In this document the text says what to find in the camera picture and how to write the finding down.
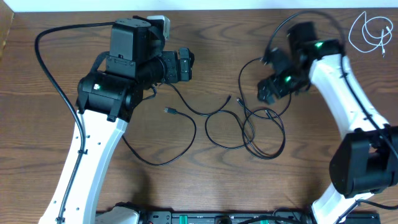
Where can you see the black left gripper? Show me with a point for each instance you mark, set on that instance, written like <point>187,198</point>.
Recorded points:
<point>172,62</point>

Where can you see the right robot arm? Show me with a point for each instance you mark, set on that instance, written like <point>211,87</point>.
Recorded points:
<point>365,164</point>

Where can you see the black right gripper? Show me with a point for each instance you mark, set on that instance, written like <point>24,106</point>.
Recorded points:
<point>279,91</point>

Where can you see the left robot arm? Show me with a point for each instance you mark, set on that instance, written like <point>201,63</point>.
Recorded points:
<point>106,99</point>

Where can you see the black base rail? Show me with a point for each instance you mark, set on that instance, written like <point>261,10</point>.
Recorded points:
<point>164,217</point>

